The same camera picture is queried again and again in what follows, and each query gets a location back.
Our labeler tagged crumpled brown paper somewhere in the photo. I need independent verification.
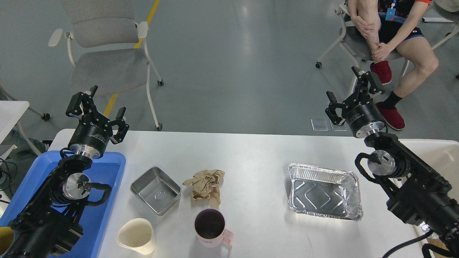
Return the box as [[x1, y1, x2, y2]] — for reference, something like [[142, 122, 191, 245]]
[[182, 169, 225, 207]]

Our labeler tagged clear floor plate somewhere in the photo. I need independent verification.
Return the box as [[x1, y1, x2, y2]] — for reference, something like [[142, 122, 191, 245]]
[[311, 119, 329, 131]]

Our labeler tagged white side table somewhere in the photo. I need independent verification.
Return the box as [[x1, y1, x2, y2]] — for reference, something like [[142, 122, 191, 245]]
[[0, 101, 41, 156]]

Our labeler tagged pink mug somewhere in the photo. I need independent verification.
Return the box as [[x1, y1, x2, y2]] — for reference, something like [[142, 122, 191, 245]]
[[194, 209, 234, 248]]

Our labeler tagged blue mug yellow inside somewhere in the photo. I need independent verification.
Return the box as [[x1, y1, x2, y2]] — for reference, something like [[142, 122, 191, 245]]
[[0, 226, 14, 255]]

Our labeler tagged grey office chair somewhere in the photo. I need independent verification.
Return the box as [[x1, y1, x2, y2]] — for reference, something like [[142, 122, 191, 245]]
[[48, 0, 164, 130]]

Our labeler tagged white chair under person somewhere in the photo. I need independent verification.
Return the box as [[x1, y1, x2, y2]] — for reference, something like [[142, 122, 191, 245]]
[[315, 0, 410, 77]]

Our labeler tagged aluminium foil tray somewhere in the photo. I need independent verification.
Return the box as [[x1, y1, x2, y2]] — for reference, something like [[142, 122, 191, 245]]
[[288, 163, 363, 221]]

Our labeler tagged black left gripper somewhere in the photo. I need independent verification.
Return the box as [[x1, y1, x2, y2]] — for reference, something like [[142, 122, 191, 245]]
[[66, 85, 129, 159]]

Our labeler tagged seated person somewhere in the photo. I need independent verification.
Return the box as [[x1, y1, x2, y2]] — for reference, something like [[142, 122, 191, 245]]
[[346, 0, 439, 130]]

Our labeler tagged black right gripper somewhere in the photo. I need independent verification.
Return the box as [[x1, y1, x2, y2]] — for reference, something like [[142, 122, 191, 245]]
[[325, 66, 388, 138]]

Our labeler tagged white paper cup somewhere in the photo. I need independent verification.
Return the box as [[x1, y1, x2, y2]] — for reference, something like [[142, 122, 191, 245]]
[[116, 218, 156, 255]]

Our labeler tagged beige waste bin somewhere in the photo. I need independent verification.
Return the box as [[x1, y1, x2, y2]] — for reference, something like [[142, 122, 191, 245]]
[[391, 139, 459, 258]]

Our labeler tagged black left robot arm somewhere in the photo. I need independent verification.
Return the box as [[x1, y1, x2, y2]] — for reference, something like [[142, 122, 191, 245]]
[[2, 85, 129, 258]]

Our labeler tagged square steel container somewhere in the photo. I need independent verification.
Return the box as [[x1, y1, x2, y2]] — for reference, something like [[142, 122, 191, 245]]
[[131, 167, 181, 216]]

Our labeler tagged blue plastic tray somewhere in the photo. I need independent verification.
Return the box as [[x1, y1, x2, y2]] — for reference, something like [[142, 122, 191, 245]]
[[0, 150, 127, 258]]

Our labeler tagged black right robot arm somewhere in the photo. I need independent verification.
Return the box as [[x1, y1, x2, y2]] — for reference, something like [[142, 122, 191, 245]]
[[326, 66, 459, 258]]

